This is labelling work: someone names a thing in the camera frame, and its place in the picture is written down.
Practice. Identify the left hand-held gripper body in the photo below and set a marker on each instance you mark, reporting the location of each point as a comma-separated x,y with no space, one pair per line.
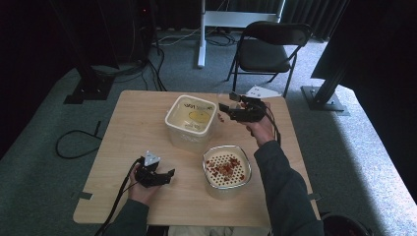
147,175

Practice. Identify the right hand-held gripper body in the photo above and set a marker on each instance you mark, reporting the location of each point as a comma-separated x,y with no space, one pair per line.
252,111

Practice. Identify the few red berries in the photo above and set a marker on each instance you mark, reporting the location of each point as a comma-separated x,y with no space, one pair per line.
220,118

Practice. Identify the cream square smiley container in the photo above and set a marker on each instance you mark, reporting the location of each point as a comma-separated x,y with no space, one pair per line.
191,126

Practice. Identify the cream strainer bowl metal rim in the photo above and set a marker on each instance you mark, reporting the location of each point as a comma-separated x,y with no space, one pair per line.
226,191

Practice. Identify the person's left hand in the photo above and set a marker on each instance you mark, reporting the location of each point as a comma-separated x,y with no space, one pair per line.
141,193

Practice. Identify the person's right hand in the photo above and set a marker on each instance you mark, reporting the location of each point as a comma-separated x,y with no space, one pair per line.
264,131

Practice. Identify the black folding chair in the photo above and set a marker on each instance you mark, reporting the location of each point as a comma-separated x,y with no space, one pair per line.
264,55

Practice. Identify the pile of red dried berries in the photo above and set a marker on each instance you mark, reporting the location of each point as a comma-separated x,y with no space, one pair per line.
226,168

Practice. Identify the grey tape piece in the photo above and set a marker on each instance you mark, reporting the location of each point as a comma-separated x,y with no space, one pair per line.
85,196
315,197

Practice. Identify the black stand with grey base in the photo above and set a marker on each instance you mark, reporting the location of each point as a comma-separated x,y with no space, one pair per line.
323,98

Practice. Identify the person's light trousers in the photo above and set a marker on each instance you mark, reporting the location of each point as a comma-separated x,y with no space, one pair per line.
216,231

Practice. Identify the black stand with square base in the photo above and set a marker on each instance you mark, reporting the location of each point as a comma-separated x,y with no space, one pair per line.
88,89

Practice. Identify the dark curtain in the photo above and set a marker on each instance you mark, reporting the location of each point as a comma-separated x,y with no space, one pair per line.
311,16

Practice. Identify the black equipment box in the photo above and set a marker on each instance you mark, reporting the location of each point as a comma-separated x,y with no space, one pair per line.
141,29

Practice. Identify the dark red round bin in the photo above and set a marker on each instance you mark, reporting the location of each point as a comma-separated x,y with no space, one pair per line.
344,226

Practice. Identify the white desk frame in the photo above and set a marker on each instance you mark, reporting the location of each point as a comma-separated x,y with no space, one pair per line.
236,19

